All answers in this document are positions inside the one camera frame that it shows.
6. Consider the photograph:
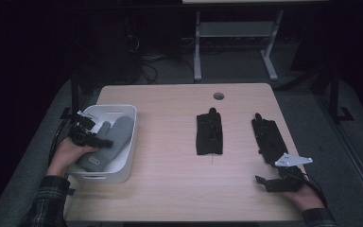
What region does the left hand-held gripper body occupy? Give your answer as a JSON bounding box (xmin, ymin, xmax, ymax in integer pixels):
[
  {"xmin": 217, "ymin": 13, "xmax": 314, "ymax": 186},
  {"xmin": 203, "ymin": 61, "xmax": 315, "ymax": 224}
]
[{"xmin": 67, "ymin": 110, "xmax": 98, "ymax": 148}]

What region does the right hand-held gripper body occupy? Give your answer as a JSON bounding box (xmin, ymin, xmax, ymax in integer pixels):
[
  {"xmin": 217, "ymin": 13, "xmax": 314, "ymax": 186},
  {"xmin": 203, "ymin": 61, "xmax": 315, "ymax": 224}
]
[{"xmin": 273, "ymin": 152, "xmax": 314, "ymax": 193}]

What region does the person's right hand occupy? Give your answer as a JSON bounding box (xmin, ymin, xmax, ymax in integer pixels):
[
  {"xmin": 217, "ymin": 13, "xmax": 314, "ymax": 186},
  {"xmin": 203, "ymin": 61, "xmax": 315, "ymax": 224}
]
[{"xmin": 280, "ymin": 183, "xmax": 326, "ymax": 212}]

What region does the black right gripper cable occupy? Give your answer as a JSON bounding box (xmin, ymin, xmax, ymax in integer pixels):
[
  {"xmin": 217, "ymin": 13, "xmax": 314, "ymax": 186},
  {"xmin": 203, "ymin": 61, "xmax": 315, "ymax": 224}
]
[{"xmin": 302, "ymin": 173, "xmax": 329, "ymax": 207}]

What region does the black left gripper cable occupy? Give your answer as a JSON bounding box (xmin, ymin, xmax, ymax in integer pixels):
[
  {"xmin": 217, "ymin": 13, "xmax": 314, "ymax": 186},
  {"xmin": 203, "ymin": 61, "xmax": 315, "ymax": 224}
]
[{"xmin": 47, "ymin": 117, "xmax": 74, "ymax": 166}]

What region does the black glove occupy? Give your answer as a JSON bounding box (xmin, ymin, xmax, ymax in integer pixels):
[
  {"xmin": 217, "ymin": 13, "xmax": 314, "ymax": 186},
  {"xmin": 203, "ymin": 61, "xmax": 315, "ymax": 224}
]
[
  {"xmin": 251, "ymin": 112, "xmax": 289, "ymax": 166},
  {"xmin": 196, "ymin": 107, "xmax": 224, "ymax": 156}
]

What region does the person's left hand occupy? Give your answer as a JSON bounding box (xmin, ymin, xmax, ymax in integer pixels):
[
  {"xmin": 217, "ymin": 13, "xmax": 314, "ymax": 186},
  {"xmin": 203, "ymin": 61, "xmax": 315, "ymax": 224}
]
[{"xmin": 46, "ymin": 136, "xmax": 99, "ymax": 178}]

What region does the black metal stand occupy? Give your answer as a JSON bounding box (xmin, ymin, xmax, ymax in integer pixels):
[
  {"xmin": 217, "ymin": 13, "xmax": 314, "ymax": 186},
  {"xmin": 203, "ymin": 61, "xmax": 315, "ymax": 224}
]
[{"xmin": 326, "ymin": 61, "xmax": 355, "ymax": 125}]

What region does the grey knit mitten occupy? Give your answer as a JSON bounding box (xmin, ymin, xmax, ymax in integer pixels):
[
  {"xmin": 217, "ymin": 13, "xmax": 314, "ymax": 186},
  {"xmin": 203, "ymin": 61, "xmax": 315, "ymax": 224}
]
[{"xmin": 75, "ymin": 115, "xmax": 135, "ymax": 173}]

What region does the bundle of floor cables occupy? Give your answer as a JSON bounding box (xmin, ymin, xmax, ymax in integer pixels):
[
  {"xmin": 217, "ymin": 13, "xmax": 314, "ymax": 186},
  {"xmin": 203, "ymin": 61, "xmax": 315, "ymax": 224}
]
[{"xmin": 136, "ymin": 51, "xmax": 197, "ymax": 85}]

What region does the white metal desk frame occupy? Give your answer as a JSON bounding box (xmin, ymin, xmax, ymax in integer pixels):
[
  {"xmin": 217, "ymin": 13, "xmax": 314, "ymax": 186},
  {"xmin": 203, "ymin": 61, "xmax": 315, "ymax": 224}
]
[{"xmin": 193, "ymin": 9, "xmax": 285, "ymax": 83}]

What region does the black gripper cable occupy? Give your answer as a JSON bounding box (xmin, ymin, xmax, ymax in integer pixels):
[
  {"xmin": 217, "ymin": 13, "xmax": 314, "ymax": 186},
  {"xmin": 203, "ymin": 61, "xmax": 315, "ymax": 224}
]
[
  {"xmin": 47, "ymin": 117, "xmax": 74, "ymax": 166},
  {"xmin": 302, "ymin": 173, "xmax": 329, "ymax": 207}
]

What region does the white plastic bin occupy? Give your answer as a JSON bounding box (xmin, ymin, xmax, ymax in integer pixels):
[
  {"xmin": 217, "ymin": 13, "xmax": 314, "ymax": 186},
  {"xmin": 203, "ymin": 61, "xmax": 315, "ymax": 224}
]
[{"xmin": 65, "ymin": 104, "xmax": 138, "ymax": 184}]

